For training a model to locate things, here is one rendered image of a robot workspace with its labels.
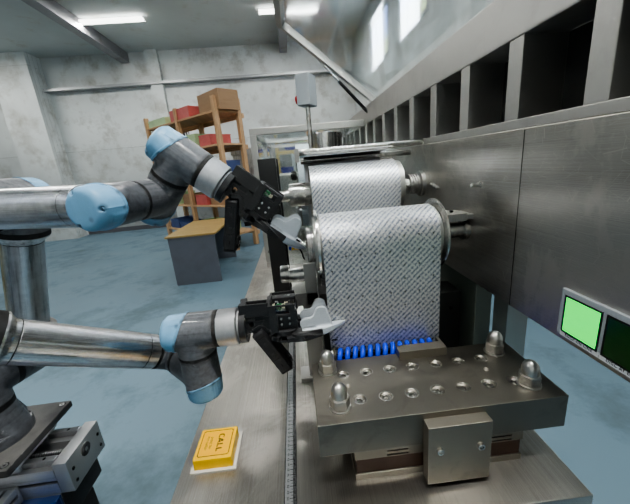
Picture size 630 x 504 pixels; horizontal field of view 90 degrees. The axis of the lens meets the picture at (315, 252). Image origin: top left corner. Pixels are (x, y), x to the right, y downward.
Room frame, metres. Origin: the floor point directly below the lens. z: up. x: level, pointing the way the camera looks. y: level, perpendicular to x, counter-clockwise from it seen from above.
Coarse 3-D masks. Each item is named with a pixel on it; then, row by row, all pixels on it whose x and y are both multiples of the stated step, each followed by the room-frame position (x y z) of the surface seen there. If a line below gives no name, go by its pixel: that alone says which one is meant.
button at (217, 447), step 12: (204, 432) 0.51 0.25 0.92; (216, 432) 0.50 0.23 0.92; (228, 432) 0.50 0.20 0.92; (204, 444) 0.48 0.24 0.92; (216, 444) 0.48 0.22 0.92; (228, 444) 0.47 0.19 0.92; (204, 456) 0.45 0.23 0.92; (216, 456) 0.45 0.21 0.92; (228, 456) 0.45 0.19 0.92; (204, 468) 0.45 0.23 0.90
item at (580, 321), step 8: (568, 304) 0.38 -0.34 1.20; (576, 304) 0.37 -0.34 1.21; (568, 312) 0.38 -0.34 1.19; (576, 312) 0.37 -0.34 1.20; (584, 312) 0.36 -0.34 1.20; (592, 312) 0.35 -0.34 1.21; (568, 320) 0.38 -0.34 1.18; (576, 320) 0.37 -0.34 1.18; (584, 320) 0.36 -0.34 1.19; (592, 320) 0.35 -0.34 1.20; (568, 328) 0.38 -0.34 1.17; (576, 328) 0.37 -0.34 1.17; (584, 328) 0.36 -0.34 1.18; (592, 328) 0.35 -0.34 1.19; (576, 336) 0.37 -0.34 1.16; (584, 336) 0.36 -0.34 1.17; (592, 336) 0.34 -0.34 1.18; (592, 344) 0.34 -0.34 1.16
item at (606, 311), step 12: (564, 288) 0.40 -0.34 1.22; (564, 300) 0.39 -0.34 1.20; (576, 300) 0.37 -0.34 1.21; (588, 300) 0.36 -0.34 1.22; (600, 312) 0.34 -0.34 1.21; (612, 312) 0.33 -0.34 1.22; (600, 324) 0.34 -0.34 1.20; (624, 324) 0.31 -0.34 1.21; (564, 336) 0.38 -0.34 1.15; (600, 336) 0.34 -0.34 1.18; (588, 348) 0.35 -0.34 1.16; (600, 348) 0.33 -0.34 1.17; (612, 360) 0.32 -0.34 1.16; (624, 372) 0.30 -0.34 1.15
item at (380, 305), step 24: (408, 264) 0.59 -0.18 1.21; (432, 264) 0.60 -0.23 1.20; (336, 288) 0.59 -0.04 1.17; (360, 288) 0.59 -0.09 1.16; (384, 288) 0.59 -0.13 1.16; (408, 288) 0.59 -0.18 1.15; (432, 288) 0.60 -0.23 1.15; (336, 312) 0.59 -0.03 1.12; (360, 312) 0.59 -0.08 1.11; (384, 312) 0.59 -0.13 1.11; (408, 312) 0.59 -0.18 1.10; (432, 312) 0.60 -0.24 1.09; (336, 336) 0.59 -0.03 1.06; (360, 336) 0.59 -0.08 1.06; (384, 336) 0.59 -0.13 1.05; (408, 336) 0.60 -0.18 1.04; (432, 336) 0.60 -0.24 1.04
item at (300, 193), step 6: (294, 186) 0.88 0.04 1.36; (300, 186) 0.88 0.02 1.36; (306, 186) 0.88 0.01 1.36; (294, 192) 0.87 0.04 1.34; (300, 192) 0.87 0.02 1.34; (306, 192) 0.87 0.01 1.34; (294, 198) 0.87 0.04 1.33; (300, 198) 0.87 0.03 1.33; (306, 198) 0.87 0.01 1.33; (294, 204) 0.88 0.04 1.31; (300, 204) 0.88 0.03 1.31; (306, 204) 0.88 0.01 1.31
